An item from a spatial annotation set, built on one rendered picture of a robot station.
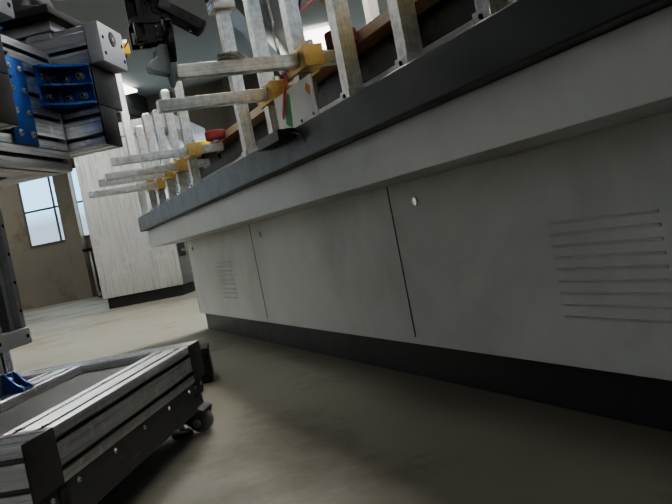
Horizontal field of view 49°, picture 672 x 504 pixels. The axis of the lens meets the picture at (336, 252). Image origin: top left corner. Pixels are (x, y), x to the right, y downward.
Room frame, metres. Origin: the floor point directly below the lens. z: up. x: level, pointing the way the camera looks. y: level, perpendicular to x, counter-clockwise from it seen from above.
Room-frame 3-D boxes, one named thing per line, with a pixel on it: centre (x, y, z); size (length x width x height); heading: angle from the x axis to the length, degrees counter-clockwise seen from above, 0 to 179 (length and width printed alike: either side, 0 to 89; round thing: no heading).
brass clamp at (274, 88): (2.01, 0.09, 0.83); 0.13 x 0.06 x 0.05; 23
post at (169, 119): (3.18, 0.59, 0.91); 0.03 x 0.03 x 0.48; 23
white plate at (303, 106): (1.82, 0.03, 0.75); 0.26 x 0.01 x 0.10; 23
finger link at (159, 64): (1.62, 0.29, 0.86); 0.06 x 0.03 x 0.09; 113
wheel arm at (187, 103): (1.96, 0.17, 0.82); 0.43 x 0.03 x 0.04; 113
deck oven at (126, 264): (9.04, 2.04, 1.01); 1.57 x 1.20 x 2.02; 175
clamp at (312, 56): (1.78, -0.01, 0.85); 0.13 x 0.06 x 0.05; 23
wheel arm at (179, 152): (2.88, 0.56, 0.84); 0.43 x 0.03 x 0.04; 113
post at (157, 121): (3.41, 0.69, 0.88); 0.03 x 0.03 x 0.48; 23
